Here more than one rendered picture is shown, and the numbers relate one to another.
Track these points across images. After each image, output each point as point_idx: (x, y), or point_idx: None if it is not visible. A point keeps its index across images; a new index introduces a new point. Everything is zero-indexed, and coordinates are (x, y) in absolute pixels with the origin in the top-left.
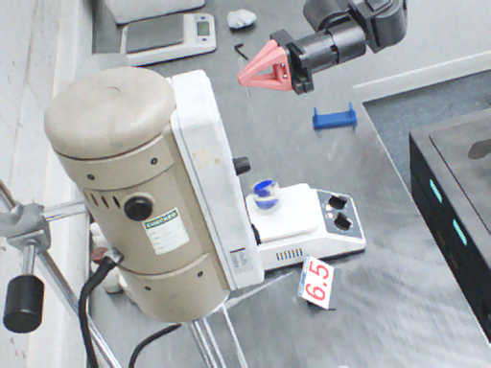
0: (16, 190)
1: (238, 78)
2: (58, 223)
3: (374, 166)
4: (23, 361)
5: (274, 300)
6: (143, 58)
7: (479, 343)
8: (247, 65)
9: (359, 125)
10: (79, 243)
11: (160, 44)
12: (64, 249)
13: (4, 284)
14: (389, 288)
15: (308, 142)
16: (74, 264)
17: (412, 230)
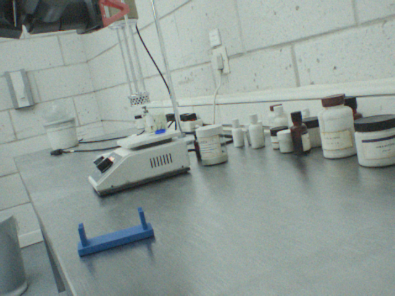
0: (320, 44)
1: (128, 7)
2: (320, 89)
3: (68, 221)
4: (255, 87)
5: None
6: None
7: (32, 185)
8: (118, 1)
9: (77, 246)
10: (316, 115)
11: None
12: (296, 94)
13: (267, 57)
14: (78, 182)
15: (155, 216)
16: (296, 108)
17: (48, 201)
